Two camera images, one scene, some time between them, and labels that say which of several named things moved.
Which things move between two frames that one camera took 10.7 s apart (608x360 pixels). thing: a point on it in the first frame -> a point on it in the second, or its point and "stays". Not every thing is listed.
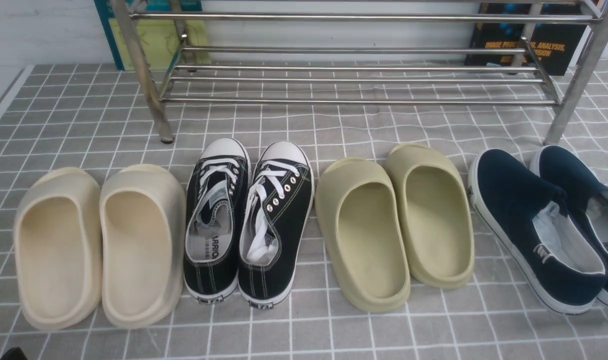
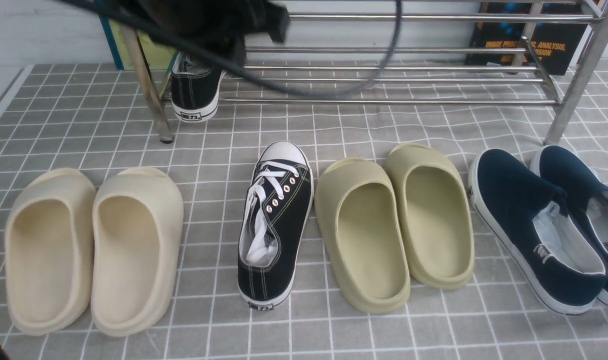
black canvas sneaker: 219,185 -> 196,85
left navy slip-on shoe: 527,215 stays
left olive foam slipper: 359,220 stays
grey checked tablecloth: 99,117 stays
